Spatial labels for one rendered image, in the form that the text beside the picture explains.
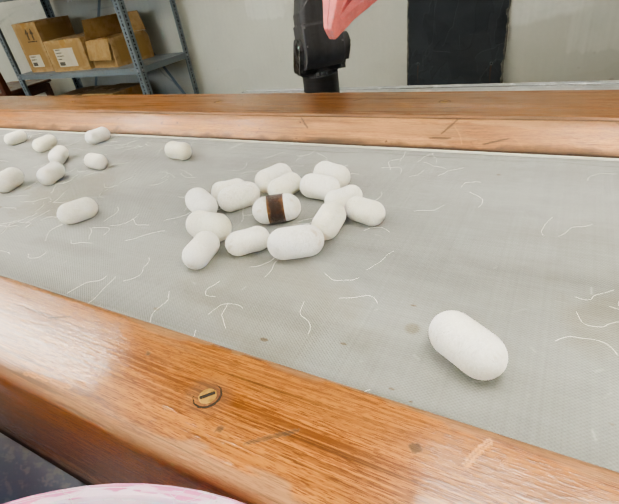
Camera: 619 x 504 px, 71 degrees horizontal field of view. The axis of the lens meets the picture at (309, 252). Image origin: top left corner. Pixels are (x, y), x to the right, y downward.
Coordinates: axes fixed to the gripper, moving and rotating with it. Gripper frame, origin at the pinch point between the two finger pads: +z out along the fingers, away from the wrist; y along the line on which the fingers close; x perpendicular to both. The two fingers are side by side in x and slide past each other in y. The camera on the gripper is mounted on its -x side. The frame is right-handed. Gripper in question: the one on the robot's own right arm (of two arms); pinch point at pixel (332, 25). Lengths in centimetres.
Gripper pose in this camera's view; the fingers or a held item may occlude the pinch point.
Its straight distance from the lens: 41.7
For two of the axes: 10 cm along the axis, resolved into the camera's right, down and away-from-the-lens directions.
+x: 4.0, 2.9, 8.7
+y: 8.8, 1.5, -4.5
